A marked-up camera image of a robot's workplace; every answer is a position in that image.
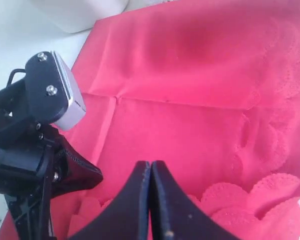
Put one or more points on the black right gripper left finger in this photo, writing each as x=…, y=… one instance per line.
x=127, y=215

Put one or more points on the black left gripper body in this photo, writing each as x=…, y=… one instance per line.
x=27, y=147

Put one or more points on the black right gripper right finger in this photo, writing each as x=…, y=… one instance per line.
x=173, y=215

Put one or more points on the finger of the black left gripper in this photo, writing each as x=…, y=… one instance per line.
x=29, y=205
x=71, y=171

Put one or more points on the red tablecloth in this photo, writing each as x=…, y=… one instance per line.
x=209, y=87

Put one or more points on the cream plastic bin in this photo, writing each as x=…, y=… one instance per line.
x=73, y=16

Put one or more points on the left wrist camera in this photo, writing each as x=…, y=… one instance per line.
x=53, y=94

